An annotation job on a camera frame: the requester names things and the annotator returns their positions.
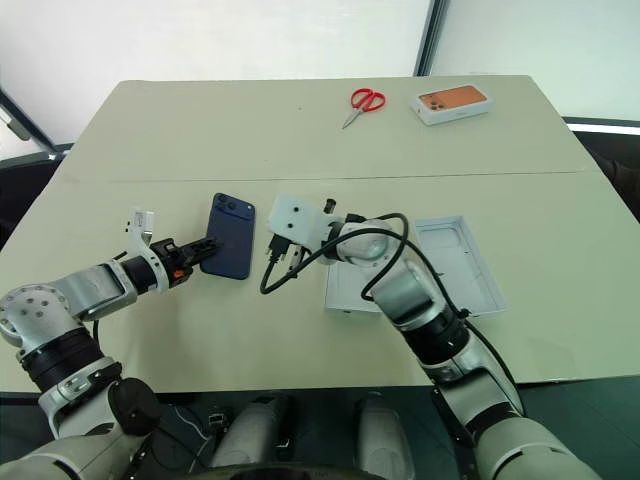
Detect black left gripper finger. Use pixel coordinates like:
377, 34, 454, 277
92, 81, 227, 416
186, 237, 224, 257
188, 250, 221, 274

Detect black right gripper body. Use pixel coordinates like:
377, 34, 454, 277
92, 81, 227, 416
266, 230, 307, 261

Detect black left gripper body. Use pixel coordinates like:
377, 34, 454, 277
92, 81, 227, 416
149, 238, 195, 290

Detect dark blue smartphone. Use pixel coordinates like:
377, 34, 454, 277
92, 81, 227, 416
200, 192, 257, 281

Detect white phone box lid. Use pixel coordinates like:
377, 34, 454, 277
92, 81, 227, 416
324, 259, 387, 315

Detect white phone box base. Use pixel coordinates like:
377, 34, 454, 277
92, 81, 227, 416
413, 214, 507, 319

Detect white box with orange phone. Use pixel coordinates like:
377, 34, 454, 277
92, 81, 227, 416
409, 84, 496, 127

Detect grey rounded shell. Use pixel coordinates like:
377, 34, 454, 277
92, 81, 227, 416
353, 394, 417, 480
212, 394, 297, 470

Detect black chair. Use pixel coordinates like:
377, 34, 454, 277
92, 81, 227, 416
562, 115, 640, 226

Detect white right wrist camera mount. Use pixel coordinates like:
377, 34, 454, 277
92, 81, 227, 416
266, 194, 334, 251

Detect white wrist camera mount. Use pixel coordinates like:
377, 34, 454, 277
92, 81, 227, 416
266, 194, 334, 251
121, 207, 174, 294

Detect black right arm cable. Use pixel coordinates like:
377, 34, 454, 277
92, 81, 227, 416
258, 212, 526, 416

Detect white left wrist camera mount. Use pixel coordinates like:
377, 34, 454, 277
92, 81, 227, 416
121, 207, 174, 294

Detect red handled scissors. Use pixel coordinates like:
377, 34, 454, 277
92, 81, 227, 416
341, 88, 387, 130

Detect black device with cables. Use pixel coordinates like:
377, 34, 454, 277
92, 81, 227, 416
147, 402, 234, 474

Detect dark slanted window frame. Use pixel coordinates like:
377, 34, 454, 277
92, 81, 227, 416
0, 87, 56, 151

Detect dark window frame post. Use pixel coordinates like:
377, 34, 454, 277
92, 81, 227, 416
413, 0, 451, 77

